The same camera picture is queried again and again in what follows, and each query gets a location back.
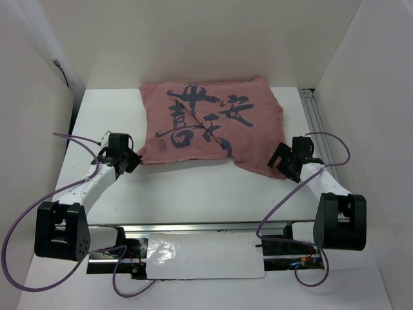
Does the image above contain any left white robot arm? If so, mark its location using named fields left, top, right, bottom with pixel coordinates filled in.
left=34, top=132, right=141, bottom=262

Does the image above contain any aluminium side rail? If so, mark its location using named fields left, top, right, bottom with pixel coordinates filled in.
left=298, top=88, right=343, bottom=188

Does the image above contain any pink red patterned pillowcase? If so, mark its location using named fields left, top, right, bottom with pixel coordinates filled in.
left=138, top=77, right=285, bottom=180

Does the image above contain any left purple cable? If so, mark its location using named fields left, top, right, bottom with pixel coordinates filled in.
left=1, top=131, right=156, bottom=297

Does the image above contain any wall cable with plug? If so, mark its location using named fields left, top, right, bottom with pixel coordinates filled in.
left=50, top=56, right=70, bottom=88

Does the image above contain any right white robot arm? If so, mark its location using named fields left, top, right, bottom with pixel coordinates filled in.
left=256, top=132, right=367, bottom=251

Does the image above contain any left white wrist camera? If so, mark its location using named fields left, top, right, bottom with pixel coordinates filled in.
left=98, top=130, right=112, bottom=156

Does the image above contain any white cover plate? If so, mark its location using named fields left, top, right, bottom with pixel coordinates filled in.
left=146, top=232, right=265, bottom=280

